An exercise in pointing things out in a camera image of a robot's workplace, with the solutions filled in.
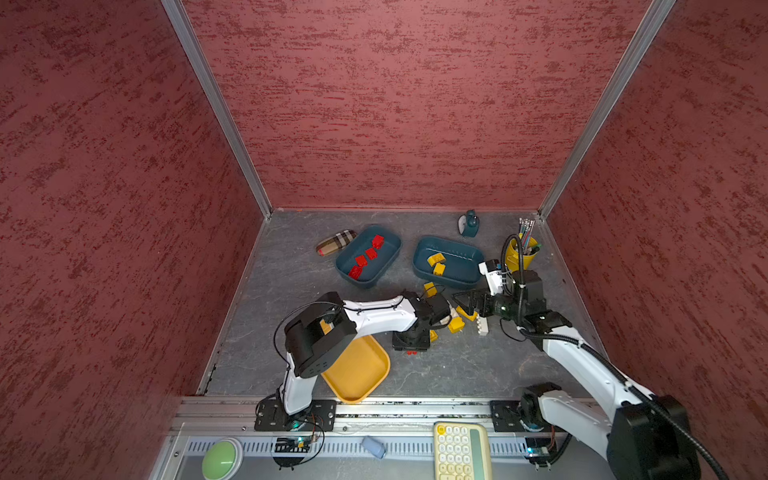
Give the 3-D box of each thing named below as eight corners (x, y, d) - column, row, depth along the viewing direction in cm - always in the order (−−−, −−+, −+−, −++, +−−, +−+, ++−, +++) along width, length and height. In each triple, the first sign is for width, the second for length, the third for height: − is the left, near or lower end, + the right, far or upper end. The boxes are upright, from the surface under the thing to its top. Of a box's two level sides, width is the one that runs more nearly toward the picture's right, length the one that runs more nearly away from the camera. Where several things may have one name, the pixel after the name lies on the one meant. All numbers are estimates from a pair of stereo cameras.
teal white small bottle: (459, 237, 114) (463, 223, 107) (456, 223, 119) (460, 208, 112) (475, 237, 114) (480, 223, 107) (471, 223, 119) (476, 208, 112)
